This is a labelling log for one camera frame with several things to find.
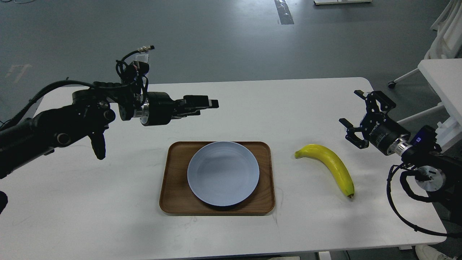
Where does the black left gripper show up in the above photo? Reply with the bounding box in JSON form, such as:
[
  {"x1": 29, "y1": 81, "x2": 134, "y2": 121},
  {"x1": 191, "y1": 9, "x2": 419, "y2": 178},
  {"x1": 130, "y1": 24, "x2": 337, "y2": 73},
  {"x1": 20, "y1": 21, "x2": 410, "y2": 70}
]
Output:
[{"x1": 140, "y1": 92, "x2": 219, "y2": 126}]

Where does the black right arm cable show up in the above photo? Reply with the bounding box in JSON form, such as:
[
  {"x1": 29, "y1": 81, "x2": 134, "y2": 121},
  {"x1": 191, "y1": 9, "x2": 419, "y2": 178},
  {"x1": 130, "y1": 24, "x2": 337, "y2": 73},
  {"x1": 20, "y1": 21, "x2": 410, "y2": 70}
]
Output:
[{"x1": 386, "y1": 165, "x2": 462, "y2": 239}]

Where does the white shoe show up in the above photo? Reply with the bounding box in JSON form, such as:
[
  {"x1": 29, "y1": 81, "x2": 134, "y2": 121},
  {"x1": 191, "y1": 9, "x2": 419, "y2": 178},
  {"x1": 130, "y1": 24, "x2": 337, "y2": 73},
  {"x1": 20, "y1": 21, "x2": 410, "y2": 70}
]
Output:
[{"x1": 414, "y1": 245, "x2": 456, "y2": 260}]

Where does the white side table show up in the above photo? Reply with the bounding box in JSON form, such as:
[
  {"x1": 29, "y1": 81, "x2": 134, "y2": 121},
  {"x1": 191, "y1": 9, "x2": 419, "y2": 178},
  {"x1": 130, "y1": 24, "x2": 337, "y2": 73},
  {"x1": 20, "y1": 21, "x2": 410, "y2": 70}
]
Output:
[{"x1": 418, "y1": 58, "x2": 462, "y2": 151}]

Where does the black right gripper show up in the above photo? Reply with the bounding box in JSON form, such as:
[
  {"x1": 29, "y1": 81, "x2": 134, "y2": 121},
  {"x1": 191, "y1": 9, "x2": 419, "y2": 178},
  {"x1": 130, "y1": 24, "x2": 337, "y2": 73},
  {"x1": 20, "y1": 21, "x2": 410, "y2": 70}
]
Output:
[{"x1": 339, "y1": 90, "x2": 410, "y2": 155}]

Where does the light blue plate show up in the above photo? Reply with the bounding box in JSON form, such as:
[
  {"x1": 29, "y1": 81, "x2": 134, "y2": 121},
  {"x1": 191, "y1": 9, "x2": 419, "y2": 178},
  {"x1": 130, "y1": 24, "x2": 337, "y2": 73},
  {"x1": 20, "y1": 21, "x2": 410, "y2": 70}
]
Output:
[{"x1": 187, "y1": 141, "x2": 260, "y2": 207}]

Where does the white rolling rack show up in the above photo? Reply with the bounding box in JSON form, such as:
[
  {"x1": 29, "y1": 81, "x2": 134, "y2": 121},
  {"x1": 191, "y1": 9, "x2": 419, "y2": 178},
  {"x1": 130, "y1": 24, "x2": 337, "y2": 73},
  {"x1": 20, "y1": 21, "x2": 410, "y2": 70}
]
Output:
[{"x1": 388, "y1": 0, "x2": 462, "y2": 89}]

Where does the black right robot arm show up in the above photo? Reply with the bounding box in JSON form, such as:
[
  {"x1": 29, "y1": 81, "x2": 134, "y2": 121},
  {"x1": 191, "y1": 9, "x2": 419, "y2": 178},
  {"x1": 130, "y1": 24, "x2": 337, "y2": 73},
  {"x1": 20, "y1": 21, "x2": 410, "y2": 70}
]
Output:
[{"x1": 339, "y1": 90, "x2": 461, "y2": 225}]

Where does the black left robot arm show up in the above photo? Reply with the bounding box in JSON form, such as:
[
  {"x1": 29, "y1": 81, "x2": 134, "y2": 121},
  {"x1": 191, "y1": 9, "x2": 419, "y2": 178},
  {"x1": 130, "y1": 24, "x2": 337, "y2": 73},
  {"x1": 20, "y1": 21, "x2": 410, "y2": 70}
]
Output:
[{"x1": 0, "y1": 45, "x2": 219, "y2": 179}]

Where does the yellow banana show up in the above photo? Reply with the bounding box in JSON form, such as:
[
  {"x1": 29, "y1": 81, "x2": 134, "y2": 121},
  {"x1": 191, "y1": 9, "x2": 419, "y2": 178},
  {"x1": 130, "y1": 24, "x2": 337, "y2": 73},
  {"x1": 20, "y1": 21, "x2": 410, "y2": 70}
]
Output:
[{"x1": 294, "y1": 144, "x2": 355, "y2": 199}]

